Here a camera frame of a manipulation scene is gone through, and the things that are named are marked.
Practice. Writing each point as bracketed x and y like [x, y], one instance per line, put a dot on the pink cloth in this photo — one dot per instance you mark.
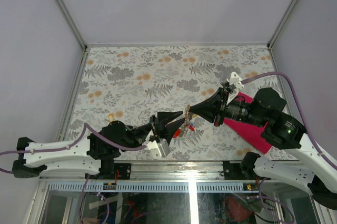
[250, 133]

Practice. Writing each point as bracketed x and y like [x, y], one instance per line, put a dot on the key bunch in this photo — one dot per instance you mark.
[187, 125]

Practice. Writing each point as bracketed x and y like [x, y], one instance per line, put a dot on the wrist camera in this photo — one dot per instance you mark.
[231, 82]
[159, 148]

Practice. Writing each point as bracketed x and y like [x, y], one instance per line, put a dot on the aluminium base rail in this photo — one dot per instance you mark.
[166, 176]

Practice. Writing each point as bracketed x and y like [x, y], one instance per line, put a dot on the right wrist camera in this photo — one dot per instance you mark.
[231, 82]

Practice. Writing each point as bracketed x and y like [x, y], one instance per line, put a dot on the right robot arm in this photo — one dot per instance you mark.
[280, 130]

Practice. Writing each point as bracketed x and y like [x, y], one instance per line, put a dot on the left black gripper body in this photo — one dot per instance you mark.
[140, 134]

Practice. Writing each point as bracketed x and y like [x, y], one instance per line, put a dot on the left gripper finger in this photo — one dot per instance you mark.
[172, 128]
[163, 118]

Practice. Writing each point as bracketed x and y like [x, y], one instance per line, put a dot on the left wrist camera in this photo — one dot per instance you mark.
[159, 148]

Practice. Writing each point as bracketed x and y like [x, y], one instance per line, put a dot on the floral table mat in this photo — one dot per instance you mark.
[132, 83]

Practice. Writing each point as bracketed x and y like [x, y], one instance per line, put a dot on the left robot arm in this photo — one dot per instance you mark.
[92, 155]

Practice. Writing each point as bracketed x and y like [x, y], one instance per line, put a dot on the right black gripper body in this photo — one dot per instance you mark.
[236, 109]

